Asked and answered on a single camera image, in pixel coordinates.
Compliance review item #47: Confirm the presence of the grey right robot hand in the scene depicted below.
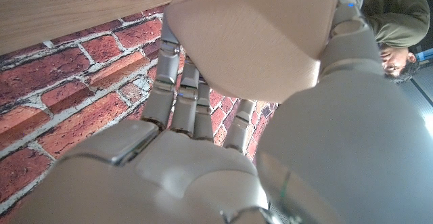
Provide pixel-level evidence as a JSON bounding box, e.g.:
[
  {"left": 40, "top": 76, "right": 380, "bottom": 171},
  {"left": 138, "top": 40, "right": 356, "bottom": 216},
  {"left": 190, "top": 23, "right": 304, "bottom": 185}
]
[{"left": 9, "top": 0, "right": 433, "bottom": 224}]

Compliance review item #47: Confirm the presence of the brick print backdrop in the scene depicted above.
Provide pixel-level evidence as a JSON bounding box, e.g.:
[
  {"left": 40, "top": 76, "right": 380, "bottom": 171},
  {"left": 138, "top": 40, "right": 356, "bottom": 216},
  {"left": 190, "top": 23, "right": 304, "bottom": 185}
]
[{"left": 0, "top": 3, "right": 278, "bottom": 215}]

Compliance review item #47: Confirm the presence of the beige jewelry box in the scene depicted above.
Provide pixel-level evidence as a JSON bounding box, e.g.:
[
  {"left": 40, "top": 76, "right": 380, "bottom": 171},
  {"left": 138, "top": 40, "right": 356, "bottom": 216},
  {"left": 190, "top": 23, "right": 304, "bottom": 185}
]
[{"left": 164, "top": 0, "right": 339, "bottom": 104}]

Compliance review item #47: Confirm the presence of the person in green shirt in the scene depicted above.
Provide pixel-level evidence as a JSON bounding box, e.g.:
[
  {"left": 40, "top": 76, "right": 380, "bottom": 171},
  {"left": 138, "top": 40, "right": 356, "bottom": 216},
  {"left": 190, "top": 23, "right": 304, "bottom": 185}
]
[{"left": 360, "top": 0, "right": 433, "bottom": 85}]

